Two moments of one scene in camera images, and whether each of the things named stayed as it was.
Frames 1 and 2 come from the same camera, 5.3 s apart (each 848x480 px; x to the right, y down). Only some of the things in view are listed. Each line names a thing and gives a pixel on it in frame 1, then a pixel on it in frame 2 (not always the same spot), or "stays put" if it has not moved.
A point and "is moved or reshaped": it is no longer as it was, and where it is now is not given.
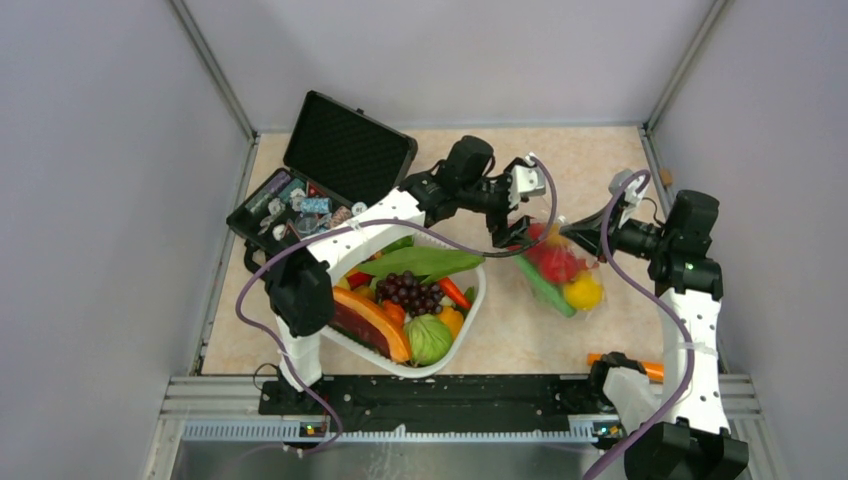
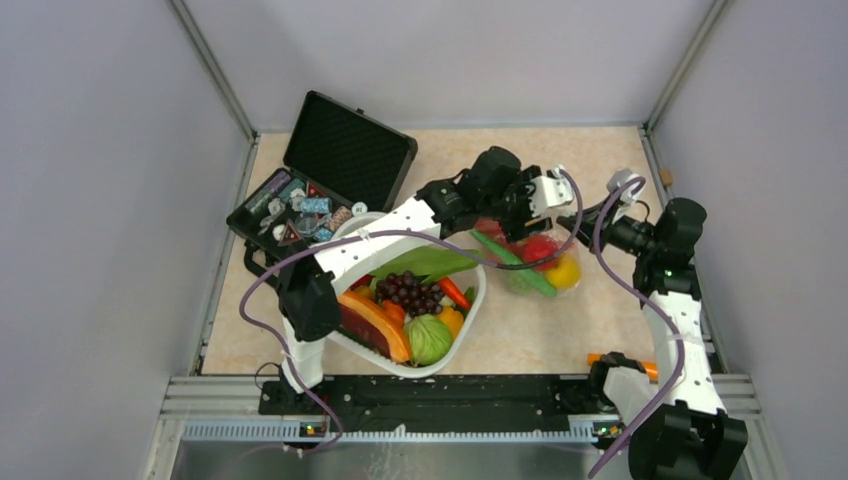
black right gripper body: [636, 236] stays put
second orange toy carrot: [449, 289] stays put
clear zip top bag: [561, 272] is moved or reshaped
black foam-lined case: [337, 161] stays put
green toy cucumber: [553, 295] → [508, 259]
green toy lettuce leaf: [425, 261] stays put
